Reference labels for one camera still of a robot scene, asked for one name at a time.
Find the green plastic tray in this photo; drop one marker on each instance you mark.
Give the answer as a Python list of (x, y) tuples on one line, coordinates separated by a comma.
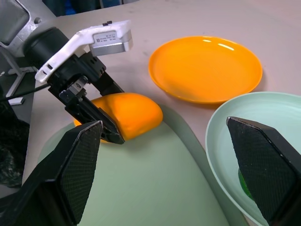
[(152, 179)]

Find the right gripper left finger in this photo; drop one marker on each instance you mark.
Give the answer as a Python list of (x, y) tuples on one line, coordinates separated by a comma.
[(58, 179)]

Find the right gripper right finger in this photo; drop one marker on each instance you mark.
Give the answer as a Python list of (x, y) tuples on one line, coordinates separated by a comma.
[(270, 169)]

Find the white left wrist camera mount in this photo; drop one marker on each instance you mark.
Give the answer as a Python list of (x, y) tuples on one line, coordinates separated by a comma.
[(70, 47)]

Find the white metal stand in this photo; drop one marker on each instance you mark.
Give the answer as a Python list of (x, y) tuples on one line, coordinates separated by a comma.
[(17, 75)]

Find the light green plastic plate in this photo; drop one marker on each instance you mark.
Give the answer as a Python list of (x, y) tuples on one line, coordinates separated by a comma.
[(258, 110)]

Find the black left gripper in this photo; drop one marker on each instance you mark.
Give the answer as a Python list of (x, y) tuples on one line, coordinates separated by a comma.
[(82, 67)]

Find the green toy mango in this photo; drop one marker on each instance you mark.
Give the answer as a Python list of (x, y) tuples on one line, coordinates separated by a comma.
[(244, 186)]

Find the yellow toy mango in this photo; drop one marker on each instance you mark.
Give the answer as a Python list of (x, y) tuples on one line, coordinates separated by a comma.
[(136, 115)]

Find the yellow plastic plate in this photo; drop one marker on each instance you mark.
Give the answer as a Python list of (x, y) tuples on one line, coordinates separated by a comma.
[(204, 70)]

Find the black speckled object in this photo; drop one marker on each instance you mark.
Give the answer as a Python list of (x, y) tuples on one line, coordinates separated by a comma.
[(11, 153)]

